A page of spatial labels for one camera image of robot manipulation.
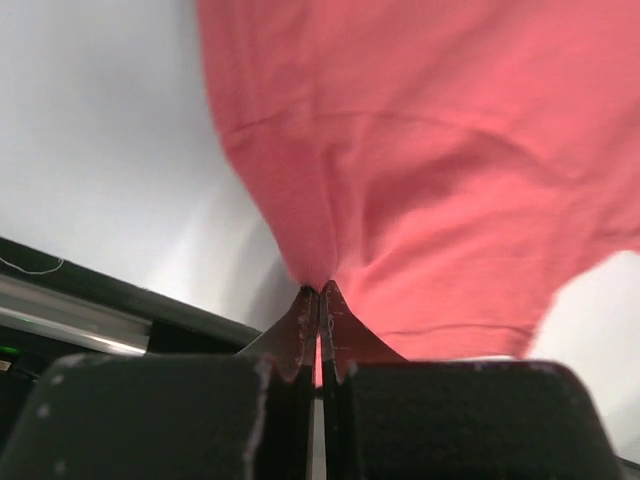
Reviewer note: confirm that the salmon pink t shirt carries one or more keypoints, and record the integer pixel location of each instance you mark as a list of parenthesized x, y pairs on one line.
[(449, 164)]

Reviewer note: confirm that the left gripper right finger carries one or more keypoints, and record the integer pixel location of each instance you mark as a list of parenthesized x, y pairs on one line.
[(390, 418)]

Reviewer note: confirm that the aluminium frame rail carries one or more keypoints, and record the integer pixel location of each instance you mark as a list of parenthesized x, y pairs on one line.
[(37, 310)]

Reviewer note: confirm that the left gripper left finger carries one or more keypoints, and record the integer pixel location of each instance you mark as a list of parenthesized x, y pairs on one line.
[(175, 416)]

